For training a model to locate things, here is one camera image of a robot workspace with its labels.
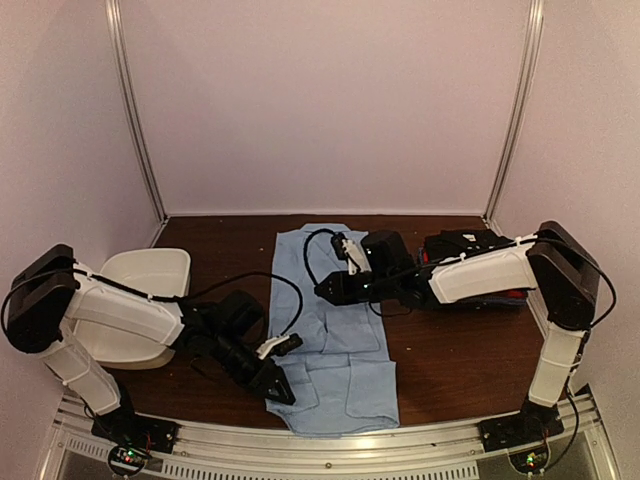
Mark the right aluminium frame post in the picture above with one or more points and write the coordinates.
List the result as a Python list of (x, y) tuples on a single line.
[(527, 69)]

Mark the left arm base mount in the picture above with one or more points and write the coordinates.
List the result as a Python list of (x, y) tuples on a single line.
[(125, 427)]

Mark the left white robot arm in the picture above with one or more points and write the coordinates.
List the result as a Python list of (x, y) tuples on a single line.
[(35, 321)]

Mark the left aluminium frame post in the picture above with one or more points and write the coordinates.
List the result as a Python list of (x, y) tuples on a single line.
[(116, 31)]

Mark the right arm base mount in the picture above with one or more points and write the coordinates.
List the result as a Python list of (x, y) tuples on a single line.
[(531, 424)]

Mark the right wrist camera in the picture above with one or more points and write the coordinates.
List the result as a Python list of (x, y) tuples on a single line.
[(350, 252)]

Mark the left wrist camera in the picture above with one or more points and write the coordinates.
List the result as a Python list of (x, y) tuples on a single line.
[(279, 346)]

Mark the right circuit board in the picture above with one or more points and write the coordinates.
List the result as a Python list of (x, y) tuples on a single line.
[(529, 461)]

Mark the left circuit board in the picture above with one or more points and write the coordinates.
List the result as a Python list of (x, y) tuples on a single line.
[(127, 461)]

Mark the aluminium frame post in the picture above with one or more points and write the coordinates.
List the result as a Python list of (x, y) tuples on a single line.
[(116, 31), (527, 69)]

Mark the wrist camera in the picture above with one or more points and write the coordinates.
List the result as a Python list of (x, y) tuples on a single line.
[(279, 346), (350, 252)]

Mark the folded blue checked shirt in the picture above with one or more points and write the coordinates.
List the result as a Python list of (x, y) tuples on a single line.
[(501, 302)]

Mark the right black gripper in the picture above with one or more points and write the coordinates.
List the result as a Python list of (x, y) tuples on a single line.
[(341, 293)]

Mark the circuit board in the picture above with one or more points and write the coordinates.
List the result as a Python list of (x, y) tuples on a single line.
[(127, 461), (529, 461)]

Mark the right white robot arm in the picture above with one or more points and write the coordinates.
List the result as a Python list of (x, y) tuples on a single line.
[(568, 279)]

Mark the folded black shirt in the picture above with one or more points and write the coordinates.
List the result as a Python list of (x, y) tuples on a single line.
[(451, 243)]

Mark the light blue long sleeve shirt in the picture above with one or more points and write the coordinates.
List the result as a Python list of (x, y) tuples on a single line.
[(342, 376)]

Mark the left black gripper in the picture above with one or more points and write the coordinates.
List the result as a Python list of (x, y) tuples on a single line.
[(269, 376)]

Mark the white plastic tub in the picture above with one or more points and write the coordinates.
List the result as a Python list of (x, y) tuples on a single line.
[(127, 315)]

